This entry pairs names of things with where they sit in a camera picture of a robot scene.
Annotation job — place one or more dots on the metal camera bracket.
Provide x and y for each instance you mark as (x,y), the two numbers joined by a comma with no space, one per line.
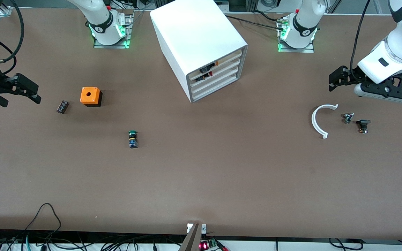
(192,240)

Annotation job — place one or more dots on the circuit board with red light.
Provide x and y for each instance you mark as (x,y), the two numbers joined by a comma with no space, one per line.
(204,245)

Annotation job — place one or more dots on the white curved plastic arc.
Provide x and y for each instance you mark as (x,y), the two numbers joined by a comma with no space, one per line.
(313,120)

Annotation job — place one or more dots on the green push button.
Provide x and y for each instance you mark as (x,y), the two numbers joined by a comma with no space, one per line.
(133,141)

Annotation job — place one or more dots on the small black capacitor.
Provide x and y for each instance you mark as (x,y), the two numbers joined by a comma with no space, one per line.
(62,107)

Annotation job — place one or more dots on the small black switch part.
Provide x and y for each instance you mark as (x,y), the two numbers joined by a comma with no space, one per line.
(363,122)

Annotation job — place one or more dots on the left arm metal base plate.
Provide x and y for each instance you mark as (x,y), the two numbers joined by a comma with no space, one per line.
(297,50)

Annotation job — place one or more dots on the white drawer cabinet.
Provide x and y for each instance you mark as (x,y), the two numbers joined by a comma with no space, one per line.
(194,31)

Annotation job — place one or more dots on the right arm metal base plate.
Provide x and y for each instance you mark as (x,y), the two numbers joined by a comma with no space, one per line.
(112,46)

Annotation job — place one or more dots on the black red electronic component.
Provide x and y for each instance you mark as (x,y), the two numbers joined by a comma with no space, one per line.
(202,78)

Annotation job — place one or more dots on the orange box with hole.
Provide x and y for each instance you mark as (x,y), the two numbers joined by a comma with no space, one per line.
(90,94)

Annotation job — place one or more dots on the small metal switch part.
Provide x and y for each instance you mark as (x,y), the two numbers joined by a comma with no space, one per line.
(348,118)

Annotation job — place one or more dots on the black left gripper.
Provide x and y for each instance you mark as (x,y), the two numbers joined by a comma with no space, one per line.
(352,77)

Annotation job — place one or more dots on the black orange electronic component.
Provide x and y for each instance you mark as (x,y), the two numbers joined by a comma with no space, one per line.
(206,69)

